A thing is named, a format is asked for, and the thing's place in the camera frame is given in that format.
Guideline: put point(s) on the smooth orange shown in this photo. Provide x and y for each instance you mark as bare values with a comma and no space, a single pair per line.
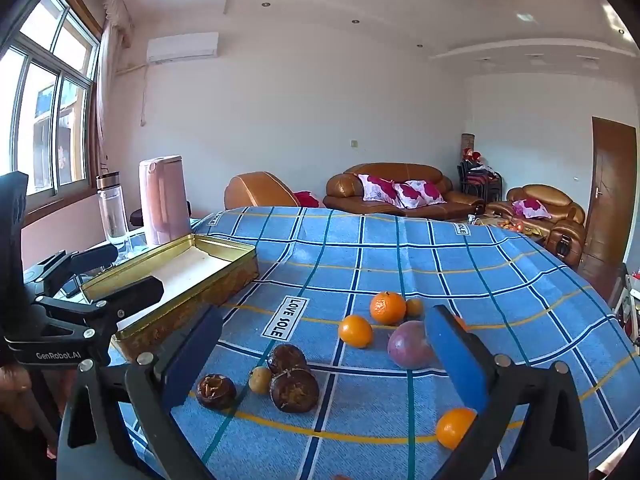
355,331
452,427

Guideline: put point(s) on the orange leather armchair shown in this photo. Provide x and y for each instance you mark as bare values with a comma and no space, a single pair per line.
255,190

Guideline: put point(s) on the white air conditioner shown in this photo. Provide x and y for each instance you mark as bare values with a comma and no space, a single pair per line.
182,47

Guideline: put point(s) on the brown leather sofa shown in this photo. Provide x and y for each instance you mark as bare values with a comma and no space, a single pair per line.
345,187

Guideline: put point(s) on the white red floral pillow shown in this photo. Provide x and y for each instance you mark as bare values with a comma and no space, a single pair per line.
532,208
377,190
420,194

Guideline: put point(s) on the cluttered coffee table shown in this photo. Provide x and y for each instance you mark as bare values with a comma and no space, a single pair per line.
505,225

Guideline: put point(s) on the stack of dark chairs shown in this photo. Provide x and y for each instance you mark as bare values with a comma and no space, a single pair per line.
480,180

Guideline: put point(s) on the small tan longan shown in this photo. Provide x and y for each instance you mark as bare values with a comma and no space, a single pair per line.
414,306
260,379

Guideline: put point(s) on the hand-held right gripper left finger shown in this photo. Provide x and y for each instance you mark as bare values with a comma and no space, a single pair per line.
192,360

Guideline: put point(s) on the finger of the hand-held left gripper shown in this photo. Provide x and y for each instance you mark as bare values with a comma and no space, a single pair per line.
90,257
142,290

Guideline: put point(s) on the beige curtain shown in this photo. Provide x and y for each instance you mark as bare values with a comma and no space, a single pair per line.
107,85

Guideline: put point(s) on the large orange with stem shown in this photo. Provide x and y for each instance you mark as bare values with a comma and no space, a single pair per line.
387,307

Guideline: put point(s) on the purple sweet potato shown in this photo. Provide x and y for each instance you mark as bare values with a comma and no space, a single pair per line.
410,345

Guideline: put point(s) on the gold rectangular tin box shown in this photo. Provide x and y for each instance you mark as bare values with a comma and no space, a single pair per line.
240,272

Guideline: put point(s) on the dark brown water chestnut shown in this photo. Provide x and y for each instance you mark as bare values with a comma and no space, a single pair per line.
294,390
286,357
216,391

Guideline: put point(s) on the red cushion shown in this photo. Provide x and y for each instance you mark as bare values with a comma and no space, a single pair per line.
307,199

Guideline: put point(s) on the red plush toy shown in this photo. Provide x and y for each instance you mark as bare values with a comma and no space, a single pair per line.
471,155

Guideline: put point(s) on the clear glass bottle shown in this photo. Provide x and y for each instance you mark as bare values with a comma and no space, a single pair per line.
112,210

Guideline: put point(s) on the sliding glass window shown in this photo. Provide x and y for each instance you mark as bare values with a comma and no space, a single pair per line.
45,110

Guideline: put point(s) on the brown leather armchair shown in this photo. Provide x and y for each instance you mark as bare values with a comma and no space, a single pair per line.
565,230

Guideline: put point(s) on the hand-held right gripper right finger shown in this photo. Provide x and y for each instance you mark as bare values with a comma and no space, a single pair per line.
457,355

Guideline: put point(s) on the pink electric kettle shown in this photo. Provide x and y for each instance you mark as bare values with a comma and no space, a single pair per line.
162,200

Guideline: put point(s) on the person's left hand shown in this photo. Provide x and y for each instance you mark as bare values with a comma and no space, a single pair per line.
15,385

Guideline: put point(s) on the brown wooden door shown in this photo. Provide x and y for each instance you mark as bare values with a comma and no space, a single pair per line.
610,200

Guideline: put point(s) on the blue plaid tablecloth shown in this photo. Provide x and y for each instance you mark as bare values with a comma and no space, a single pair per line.
380,260

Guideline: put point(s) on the cluttered white rack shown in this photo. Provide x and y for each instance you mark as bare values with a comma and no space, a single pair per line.
627,305

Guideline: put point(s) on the tall patterned vase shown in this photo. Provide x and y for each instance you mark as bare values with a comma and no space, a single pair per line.
467,142

